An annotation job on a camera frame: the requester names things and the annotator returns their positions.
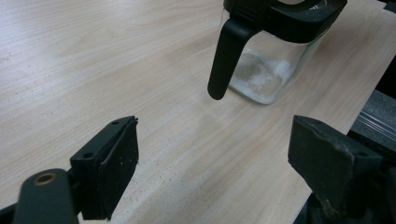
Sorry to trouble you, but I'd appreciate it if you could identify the aluminium floor rail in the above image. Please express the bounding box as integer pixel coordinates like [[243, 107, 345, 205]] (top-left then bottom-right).
[[354, 109, 396, 139]]

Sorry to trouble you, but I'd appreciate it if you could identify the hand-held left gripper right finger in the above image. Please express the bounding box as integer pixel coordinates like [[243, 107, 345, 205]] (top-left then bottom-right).
[[287, 114, 385, 219]]

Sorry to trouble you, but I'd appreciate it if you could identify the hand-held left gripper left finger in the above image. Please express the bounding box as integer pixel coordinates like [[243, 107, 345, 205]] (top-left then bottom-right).
[[69, 115, 140, 221]]

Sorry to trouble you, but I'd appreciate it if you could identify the glass jar with black lid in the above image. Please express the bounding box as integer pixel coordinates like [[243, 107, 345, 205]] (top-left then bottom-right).
[[206, 0, 348, 105]]

